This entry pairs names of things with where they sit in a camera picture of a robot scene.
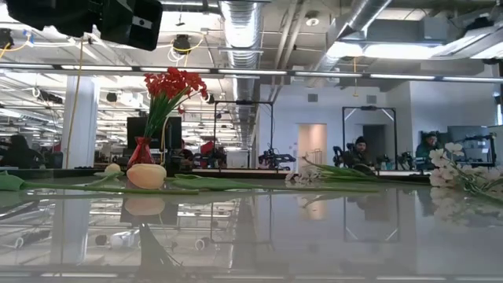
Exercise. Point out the red glass vase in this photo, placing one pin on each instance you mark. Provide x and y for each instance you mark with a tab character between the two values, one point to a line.
141	153

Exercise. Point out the person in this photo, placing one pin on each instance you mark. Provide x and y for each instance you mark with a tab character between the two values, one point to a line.
358	151
426	147
17	153

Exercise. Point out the black rig frame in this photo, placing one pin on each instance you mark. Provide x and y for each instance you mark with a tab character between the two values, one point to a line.
243	103
369	107

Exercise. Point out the peach artificial tulip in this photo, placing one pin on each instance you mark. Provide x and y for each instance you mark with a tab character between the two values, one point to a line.
146	176
113	169

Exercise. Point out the white artificial flower bunch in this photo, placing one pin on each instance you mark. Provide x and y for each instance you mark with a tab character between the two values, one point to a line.
314	173
442	173

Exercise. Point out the black overhead camera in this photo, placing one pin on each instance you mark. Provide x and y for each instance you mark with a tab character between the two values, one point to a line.
182	44

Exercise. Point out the black computer monitor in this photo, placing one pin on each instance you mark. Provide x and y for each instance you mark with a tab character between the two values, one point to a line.
135	127

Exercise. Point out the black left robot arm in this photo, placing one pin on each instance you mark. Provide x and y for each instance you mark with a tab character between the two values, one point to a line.
51	13

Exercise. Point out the red artificial flower bunch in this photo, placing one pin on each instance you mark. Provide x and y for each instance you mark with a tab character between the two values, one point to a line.
165	84
194	82

